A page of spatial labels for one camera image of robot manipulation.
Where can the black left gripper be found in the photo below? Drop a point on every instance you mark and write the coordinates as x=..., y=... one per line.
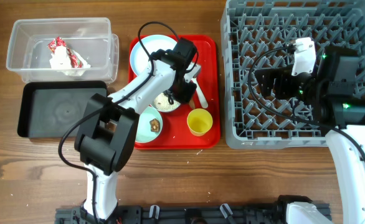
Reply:
x=185, y=96

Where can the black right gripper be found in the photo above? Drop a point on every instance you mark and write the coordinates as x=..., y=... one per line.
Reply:
x=283, y=76

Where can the white rice pile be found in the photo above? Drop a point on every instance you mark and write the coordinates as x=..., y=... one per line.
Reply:
x=162, y=102

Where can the light blue bowl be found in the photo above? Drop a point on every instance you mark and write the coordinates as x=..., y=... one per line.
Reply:
x=165, y=105

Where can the yellow plastic cup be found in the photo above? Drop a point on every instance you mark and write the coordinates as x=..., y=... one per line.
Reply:
x=199, y=121

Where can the brown food scrap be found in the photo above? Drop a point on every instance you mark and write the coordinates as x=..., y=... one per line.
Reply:
x=155, y=125

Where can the mint green bowl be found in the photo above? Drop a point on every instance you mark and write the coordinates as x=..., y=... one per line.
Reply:
x=144, y=134

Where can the red white wrapper tissue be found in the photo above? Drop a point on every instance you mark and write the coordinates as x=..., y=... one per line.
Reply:
x=66, y=60

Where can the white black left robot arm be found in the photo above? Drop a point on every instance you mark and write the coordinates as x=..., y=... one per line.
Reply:
x=102, y=142

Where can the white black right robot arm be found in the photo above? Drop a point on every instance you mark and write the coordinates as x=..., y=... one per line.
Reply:
x=330, y=91

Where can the grey dishwasher rack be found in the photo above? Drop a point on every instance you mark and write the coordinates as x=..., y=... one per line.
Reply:
x=254, y=32

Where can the black waste tray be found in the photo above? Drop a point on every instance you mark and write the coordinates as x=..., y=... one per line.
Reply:
x=48, y=109

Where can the white plastic spoon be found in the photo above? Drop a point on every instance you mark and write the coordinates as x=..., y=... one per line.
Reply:
x=202, y=98

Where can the red plastic tray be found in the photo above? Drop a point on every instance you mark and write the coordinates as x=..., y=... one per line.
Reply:
x=175, y=133

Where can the light blue plate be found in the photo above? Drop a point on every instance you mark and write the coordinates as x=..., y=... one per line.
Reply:
x=139, y=59

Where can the clear plastic bin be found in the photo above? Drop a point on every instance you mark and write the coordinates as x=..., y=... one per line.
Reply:
x=89, y=38

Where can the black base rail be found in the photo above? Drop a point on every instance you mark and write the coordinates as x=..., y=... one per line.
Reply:
x=138, y=214

